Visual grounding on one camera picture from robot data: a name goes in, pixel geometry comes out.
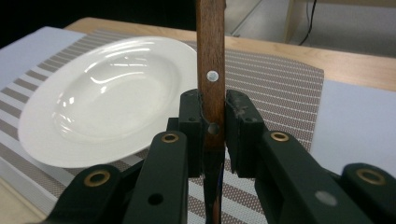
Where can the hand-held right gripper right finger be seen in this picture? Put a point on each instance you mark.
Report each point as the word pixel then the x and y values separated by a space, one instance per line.
pixel 280 174

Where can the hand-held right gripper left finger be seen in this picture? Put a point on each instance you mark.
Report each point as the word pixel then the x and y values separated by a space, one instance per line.
pixel 162 174

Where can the white deep plate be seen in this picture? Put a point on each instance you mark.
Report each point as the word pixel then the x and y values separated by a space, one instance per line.
pixel 109 102

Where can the beige plastic tray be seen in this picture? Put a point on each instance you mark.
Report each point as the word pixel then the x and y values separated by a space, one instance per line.
pixel 12 208

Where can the striped woven placemat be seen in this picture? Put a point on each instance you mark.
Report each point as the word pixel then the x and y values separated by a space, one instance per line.
pixel 264 77

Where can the light wooden shelf unit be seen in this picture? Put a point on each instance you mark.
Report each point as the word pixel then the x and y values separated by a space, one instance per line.
pixel 289 21

